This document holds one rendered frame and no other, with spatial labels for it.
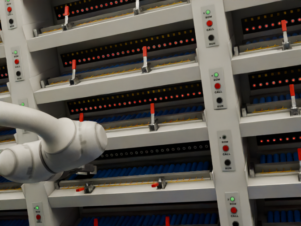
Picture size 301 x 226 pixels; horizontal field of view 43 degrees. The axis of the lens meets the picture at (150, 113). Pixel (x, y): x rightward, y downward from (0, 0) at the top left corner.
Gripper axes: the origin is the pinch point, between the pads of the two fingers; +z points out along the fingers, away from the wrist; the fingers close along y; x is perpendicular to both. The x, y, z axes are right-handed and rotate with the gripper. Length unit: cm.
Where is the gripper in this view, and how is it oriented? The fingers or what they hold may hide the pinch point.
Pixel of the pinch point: (86, 170)
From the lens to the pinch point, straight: 140.1
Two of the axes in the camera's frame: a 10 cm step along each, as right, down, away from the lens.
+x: 0.5, 9.8, -2.1
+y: -9.4, 1.2, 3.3
